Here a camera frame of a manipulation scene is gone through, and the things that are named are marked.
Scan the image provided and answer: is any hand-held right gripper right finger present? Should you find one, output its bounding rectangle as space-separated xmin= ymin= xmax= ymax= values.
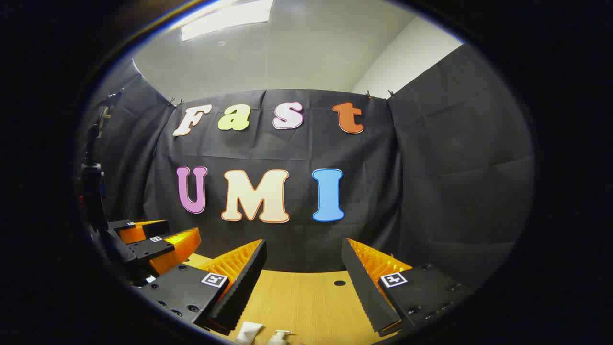
xmin=341 ymin=238 xmax=475 ymax=337

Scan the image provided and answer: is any black backdrop cloth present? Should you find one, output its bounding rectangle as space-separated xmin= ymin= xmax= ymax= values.
xmin=79 ymin=43 xmax=534 ymax=288

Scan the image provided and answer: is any white skin care tube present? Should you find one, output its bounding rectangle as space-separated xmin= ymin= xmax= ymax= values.
xmin=235 ymin=321 xmax=264 ymax=345

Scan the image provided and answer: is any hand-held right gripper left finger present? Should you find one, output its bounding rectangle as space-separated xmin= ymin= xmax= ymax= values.
xmin=138 ymin=238 xmax=268 ymax=336

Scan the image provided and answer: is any ceiling light panel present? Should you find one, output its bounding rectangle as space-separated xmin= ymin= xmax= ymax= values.
xmin=181 ymin=0 xmax=273 ymax=42

